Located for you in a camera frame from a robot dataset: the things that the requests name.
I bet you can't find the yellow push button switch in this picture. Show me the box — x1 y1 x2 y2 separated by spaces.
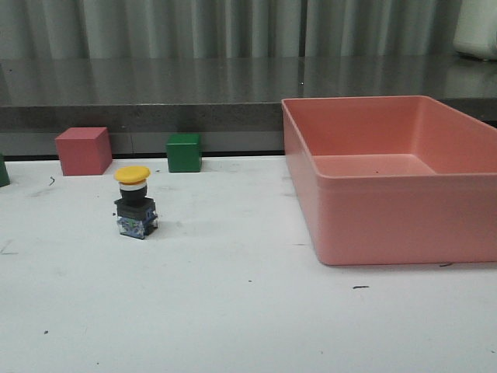
114 166 158 239

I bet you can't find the green cube block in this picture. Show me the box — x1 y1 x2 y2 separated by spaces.
166 134 202 173

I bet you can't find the pink cube block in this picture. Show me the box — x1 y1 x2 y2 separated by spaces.
55 127 113 176

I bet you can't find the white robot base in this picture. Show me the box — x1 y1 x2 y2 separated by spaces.
453 0 496 61

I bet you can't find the dark green block at edge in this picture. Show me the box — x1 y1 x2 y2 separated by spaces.
0 154 10 187

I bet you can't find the grey stone counter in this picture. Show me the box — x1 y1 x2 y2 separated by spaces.
1 54 496 159

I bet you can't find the pink plastic bin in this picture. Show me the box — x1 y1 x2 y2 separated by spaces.
282 96 496 265

